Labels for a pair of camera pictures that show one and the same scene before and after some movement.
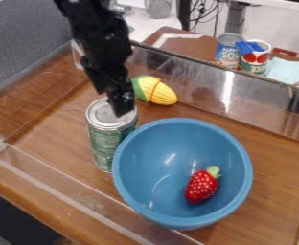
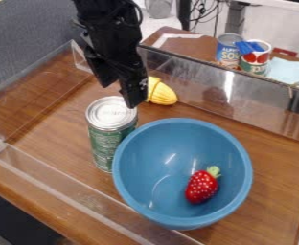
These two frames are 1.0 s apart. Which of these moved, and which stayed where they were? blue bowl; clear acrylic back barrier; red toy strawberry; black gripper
Moved: black gripper
Stayed: red toy strawberry; blue bowl; clear acrylic back barrier
